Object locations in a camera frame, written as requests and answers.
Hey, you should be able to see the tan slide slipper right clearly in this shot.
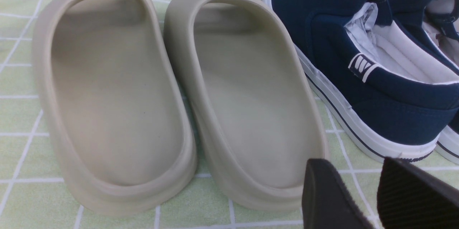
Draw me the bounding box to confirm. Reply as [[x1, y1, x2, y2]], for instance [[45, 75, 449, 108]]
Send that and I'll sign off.
[[164, 0, 329, 211]]

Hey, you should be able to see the navy slip-on shoe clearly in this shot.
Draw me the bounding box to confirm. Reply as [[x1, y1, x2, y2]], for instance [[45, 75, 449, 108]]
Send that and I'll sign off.
[[263, 0, 458, 162], [389, 0, 459, 165]]

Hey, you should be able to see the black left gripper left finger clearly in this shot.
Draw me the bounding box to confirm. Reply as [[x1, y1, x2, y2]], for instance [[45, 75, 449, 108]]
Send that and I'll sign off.
[[302, 158, 374, 229]]

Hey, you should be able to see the navy slip-on shoe right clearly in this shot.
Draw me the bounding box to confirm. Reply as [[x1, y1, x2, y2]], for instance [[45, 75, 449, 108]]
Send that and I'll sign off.
[[389, 0, 459, 165]]

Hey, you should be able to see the tan slide slipper left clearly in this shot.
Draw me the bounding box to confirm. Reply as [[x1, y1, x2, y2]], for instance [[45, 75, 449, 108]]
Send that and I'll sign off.
[[31, 0, 197, 216]]

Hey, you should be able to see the navy slip-on shoe left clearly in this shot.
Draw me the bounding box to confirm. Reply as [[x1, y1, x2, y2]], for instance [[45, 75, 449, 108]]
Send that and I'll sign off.
[[263, 0, 458, 162]]

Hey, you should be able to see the tan slide slipper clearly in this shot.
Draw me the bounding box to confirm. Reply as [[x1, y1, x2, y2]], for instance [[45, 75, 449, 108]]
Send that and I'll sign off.
[[164, 0, 329, 211], [31, 0, 197, 216]]

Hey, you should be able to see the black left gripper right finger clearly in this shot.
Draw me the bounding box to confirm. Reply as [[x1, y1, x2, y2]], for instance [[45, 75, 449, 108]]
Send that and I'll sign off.
[[377, 157, 459, 229]]

